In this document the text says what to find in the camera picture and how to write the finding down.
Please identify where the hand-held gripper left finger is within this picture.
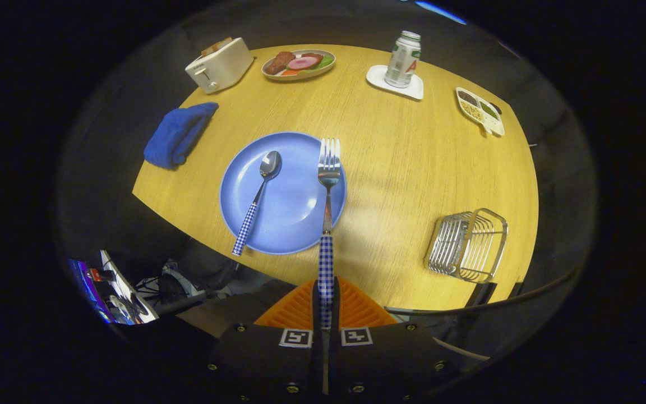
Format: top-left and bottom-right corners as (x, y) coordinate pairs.
(205, 278), (324, 402)

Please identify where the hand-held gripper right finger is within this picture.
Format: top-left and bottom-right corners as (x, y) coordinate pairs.
(327, 278), (450, 401)

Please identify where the fork with checked handle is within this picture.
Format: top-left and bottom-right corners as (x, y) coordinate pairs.
(317, 137), (342, 332)

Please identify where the spoon with checked handle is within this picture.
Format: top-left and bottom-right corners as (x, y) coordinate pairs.
(232, 150), (283, 257)

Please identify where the black bag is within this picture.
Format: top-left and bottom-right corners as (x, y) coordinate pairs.
(180, 238), (239, 290)

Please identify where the blue round plate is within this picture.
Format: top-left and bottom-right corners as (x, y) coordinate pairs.
(219, 131), (348, 256)

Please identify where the white electronic device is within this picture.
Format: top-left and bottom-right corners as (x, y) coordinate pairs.
(68, 250), (158, 326)

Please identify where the blue folded cloth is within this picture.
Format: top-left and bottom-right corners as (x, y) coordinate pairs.
(144, 102), (220, 170)

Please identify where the white divided condiment tray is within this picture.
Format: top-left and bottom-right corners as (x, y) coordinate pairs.
(455, 87), (506, 137)

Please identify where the white square coaster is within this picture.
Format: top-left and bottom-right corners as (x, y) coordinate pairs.
(366, 65), (424, 101)

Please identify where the grey food plate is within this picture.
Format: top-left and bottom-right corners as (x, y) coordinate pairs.
(261, 49), (336, 81)

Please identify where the white toaster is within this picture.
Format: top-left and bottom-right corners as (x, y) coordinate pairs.
(184, 37), (255, 94)

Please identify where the brown meat piece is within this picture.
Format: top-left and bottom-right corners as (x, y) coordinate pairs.
(266, 52), (297, 75)

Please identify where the white drink bottle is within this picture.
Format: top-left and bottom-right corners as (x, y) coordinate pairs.
(385, 31), (422, 89)

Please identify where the thin grey cable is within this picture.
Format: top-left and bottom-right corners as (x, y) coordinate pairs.
(447, 338), (491, 361)

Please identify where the metal wire cutlery basket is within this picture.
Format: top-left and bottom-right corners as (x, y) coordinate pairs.
(424, 208), (509, 284)

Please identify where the thick black cable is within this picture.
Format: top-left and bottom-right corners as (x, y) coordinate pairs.
(385, 264), (584, 318)

